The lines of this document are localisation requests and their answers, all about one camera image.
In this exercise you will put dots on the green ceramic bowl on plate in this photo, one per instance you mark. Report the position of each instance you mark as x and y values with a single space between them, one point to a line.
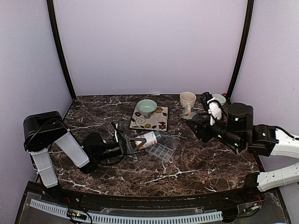
146 107

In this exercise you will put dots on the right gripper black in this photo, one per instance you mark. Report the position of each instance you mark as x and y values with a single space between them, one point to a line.
203 128

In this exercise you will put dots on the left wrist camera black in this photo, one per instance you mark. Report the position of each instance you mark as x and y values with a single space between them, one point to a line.
120 125

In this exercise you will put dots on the white slotted cable duct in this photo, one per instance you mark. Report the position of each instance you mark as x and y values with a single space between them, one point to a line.
77 216

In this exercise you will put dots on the small green bowl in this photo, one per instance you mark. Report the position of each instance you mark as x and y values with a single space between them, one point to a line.
220 98

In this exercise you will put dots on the right black frame post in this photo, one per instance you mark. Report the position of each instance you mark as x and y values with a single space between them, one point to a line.
242 47

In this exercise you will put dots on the clear plastic pill organizer box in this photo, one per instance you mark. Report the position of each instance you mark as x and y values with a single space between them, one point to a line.
165 147

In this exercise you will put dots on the left black frame post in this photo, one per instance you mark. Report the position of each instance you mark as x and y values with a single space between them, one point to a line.
59 48

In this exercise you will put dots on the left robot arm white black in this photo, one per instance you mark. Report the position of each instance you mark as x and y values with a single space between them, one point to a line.
44 129

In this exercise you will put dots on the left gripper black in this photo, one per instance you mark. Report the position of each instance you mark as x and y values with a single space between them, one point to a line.
127 141

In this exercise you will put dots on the black front table rail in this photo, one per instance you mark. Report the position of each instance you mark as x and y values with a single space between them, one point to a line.
212 201

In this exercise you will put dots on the square floral ceramic plate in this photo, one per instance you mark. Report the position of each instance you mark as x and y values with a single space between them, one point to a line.
158 121

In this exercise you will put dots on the orange pill bottle grey cap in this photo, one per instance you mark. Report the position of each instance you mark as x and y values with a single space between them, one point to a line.
151 139

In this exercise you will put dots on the beige ceramic mug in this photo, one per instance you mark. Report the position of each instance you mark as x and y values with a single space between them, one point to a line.
187 102

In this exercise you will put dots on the black frame post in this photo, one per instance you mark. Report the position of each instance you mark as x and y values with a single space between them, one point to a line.
59 48
242 47

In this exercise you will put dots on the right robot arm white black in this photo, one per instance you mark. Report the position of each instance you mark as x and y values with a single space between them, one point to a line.
239 133

